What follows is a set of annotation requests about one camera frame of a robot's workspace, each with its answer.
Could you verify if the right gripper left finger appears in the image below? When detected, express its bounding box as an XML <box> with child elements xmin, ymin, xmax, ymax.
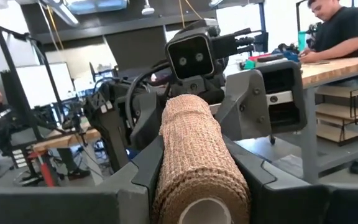
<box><xmin>0</xmin><ymin>136</ymin><xmax>165</xmax><ymax>224</ymax></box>

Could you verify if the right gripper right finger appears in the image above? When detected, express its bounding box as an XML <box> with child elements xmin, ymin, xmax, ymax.
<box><xmin>224</xmin><ymin>136</ymin><xmax>358</xmax><ymax>224</ymax></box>

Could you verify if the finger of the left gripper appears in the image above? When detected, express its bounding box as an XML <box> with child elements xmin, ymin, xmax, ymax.
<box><xmin>216</xmin><ymin>70</ymin><xmax>272</xmax><ymax>141</ymax></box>
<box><xmin>131</xmin><ymin>92</ymin><xmax>164</xmax><ymax>150</ymax></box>

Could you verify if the brown elastic bandage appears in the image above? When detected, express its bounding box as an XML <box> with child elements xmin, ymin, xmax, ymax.
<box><xmin>152</xmin><ymin>93</ymin><xmax>252</xmax><ymax>224</ymax></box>

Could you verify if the teal bottle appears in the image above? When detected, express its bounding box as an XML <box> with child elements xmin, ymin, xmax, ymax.
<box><xmin>297</xmin><ymin>30</ymin><xmax>307</xmax><ymax>53</ymax></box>

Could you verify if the wooden top workbench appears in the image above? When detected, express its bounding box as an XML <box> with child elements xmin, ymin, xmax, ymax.
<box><xmin>32</xmin><ymin>127</ymin><xmax>102</xmax><ymax>152</ymax></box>
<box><xmin>300</xmin><ymin>55</ymin><xmax>358</xmax><ymax>184</ymax></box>

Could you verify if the dark grey panel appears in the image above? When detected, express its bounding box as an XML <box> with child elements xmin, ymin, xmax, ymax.
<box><xmin>104</xmin><ymin>26</ymin><xmax>167</xmax><ymax>71</ymax></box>

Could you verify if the white board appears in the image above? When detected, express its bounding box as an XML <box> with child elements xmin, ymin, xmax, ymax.
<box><xmin>0</xmin><ymin>62</ymin><xmax>77</xmax><ymax>110</ymax></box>

